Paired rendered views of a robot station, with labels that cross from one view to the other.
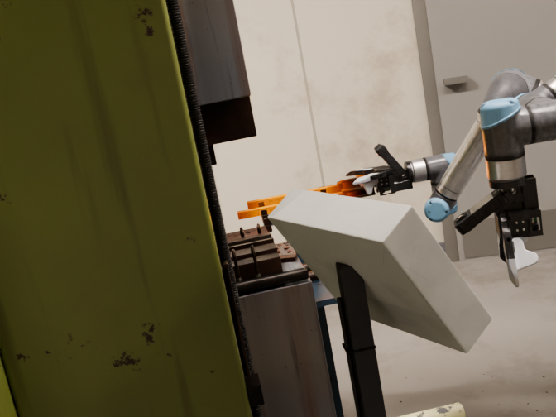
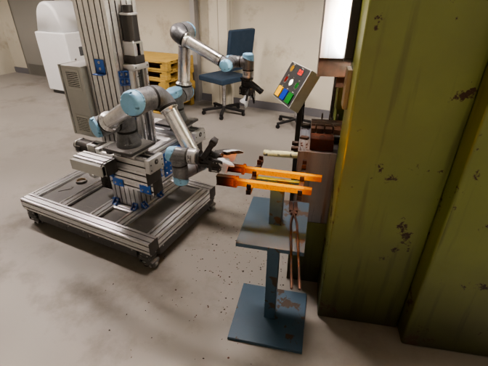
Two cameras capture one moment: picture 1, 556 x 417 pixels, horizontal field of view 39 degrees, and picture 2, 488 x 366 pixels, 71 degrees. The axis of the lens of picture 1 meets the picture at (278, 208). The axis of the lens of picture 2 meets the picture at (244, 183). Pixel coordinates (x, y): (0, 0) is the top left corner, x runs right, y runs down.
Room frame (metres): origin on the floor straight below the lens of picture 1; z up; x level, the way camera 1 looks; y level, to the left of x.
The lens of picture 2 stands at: (3.76, 0.15, 1.65)
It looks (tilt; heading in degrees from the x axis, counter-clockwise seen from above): 30 degrees down; 195
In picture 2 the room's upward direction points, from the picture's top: straight up
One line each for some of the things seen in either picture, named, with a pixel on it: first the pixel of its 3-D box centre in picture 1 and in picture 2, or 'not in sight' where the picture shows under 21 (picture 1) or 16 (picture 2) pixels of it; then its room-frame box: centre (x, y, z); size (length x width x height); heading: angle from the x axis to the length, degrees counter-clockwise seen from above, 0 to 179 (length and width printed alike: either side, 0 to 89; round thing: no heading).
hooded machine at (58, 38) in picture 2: not in sight; (70, 48); (-1.54, -4.48, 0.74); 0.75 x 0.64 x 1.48; 80
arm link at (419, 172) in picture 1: (416, 170); (193, 156); (2.44, -0.46, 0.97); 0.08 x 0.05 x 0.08; 1
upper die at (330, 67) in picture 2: (161, 128); (359, 64); (1.84, 0.23, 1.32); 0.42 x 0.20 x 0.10; 95
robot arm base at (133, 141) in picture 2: not in sight; (128, 136); (2.08, -1.05, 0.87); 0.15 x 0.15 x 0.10
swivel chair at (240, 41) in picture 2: not in sight; (224, 73); (-1.06, -1.47, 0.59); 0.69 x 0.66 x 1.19; 82
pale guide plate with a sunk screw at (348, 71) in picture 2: not in sight; (346, 88); (2.16, 0.18, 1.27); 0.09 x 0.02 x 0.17; 5
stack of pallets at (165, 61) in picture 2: not in sight; (153, 80); (-1.16, -2.69, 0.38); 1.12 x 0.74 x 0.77; 80
